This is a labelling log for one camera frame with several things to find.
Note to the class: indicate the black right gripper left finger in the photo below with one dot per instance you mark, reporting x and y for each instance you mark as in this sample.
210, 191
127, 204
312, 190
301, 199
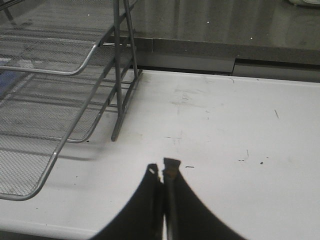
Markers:
143, 216

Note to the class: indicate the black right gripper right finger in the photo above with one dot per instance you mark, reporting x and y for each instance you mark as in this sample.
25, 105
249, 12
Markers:
187, 218

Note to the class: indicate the blue plastic tray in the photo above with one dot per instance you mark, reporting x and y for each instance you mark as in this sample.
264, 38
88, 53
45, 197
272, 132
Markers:
6, 80

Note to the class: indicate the grey back counter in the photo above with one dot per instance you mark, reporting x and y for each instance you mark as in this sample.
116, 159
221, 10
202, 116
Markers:
276, 39

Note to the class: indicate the silver mesh rack frame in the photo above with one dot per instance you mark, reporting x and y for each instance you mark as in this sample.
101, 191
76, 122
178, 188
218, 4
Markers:
116, 52

